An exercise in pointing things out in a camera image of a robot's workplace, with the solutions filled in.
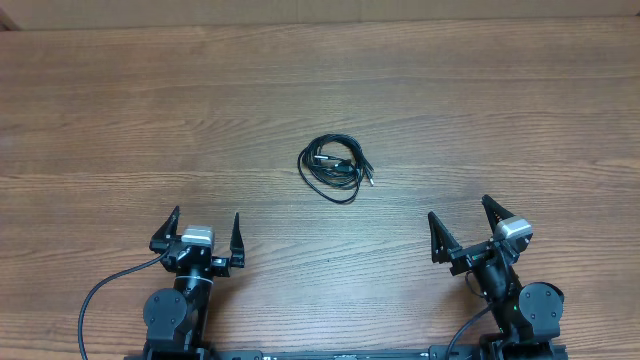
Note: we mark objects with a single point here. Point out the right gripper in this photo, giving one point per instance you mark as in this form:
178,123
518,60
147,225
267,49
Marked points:
444,249

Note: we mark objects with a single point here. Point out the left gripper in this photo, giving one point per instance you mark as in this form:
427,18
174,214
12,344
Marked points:
220,266

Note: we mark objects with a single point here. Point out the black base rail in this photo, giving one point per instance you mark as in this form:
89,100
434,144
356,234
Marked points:
345,355

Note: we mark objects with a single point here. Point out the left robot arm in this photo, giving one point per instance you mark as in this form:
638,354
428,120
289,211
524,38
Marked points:
176,317

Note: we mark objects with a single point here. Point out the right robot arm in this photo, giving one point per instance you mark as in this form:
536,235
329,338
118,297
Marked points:
527,316

